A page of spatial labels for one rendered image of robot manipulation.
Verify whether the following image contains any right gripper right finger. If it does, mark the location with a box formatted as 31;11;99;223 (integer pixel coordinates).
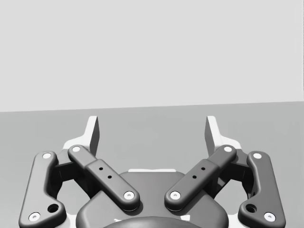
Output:
164;115;286;228

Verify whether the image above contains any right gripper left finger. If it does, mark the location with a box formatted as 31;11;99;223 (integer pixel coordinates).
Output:
18;115;141;228

